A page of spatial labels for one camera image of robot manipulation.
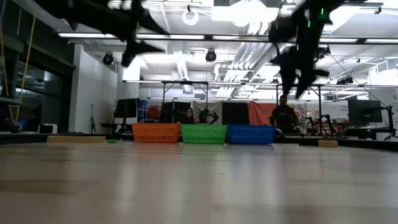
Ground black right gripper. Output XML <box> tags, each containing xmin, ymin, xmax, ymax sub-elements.
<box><xmin>269</xmin><ymin>9</ymin><xmax>330</xmax><ymax>100</ymax></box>

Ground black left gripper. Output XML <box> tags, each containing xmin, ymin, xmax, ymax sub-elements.
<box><xmin>114</xmin><ymin>0</ymin><xmax>170</xmax><ymax>68</ymax></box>

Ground black monitor on arm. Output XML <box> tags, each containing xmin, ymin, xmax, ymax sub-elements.
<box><xmin>347</xmin><ymin>99</ymin><xmax>392</xmax><ymax>124</ymax></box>

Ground wide tan rubber band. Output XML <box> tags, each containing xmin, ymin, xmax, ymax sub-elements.
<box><xmin>46</xmin><ymin>135</ymin><xmax>107</xmax><ymax>144</ymax></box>

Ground person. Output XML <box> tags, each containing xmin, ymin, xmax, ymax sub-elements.
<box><xmin>269</xmin><ymin>94</ymin><xmax>300</xmax><ymax>136</ymax></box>
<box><xmin>179</xmin><ymin>106</ymin><xmax>197</xmax><ymax>125</ymax></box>

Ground black round spotlight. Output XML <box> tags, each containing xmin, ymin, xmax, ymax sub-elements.
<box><xmin>205</xmin><ymin>49</ymin><xmax>218</xmax><ymax>63</ymax></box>
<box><xmin>102</xmin><ymin>52</ymin><xmax>114</xmax><ymax>67</ymax></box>

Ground orange cloth curtain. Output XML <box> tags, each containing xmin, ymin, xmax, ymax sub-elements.
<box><xmin>248</xmin><ymin>100</ymin><xmax>278</xmax><ymax>126</ymax></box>

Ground overhead light bar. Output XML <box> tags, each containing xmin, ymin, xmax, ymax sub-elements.
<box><xmin>57</xmin><ymin>32</ymin><xmax>398</xmax><ymax>45</ymax></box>

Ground black panel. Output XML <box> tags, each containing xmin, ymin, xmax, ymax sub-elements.
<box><xmin>221</xmin><ymin>101</ymin><xmax>249</xmax><ymax>126</ymax></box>
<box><xmin>160</xmin><ymin>101</ymin><xmax>192</xmax><ymax>124</ymax></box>

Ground tan wooden block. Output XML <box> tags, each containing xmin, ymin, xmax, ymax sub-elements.
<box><xmin>317</xmin><ymin>139</ymin><xmax>339</xmax><ymax>148</ymax></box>

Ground blue plastic basket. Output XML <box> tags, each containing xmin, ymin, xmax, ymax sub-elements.
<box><xmin>226</xmin><ymin>124</ymin><xmax>277</xmax><ymax>145</ymax></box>

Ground blue bin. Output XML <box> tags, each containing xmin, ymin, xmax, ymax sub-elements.
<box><xmin>137</xmin><ymin>99</ymin><xmax>149</xmax><ymax>121</ymax></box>

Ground black monitor on stand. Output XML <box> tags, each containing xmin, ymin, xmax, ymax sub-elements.
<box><xmin>113</xmin><ymin>98</ymin><xmax>139</xmax><ymax>134</ymax></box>

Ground orange plastic basket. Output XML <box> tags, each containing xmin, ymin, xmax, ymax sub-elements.
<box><xmin>131</xmin><ymin>123</ymin><xmax>182</xmax><ymax>144</ymax></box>

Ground black tripod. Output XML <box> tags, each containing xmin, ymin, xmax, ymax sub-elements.
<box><xmin>383</xmin><ymin>105</ymin><xmax>398</xmax><ymax>142</ymax></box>

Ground green plastic basket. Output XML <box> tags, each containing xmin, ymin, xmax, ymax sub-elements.
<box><xmin>180</xmin><ymin>124</ymin><xmax>228</xmax><ymax>144</ymax></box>

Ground black overhead camera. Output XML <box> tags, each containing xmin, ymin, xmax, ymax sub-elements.
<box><xmin>315</xmin><ymin>44</ymin><xmax>332</xmax><ymax>63</ymax></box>

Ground white ring ceiling lamp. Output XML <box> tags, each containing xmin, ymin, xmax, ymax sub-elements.
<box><xmin>181</xmin><ymin>7</ymin><xmax>200</xmax><ymax>27</ymax></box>

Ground yellow cable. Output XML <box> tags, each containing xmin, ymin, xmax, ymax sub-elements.
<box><xmin>0</xmin><ymin>9</ymin><xmax>37</xmax><ymax>126</ymax></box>

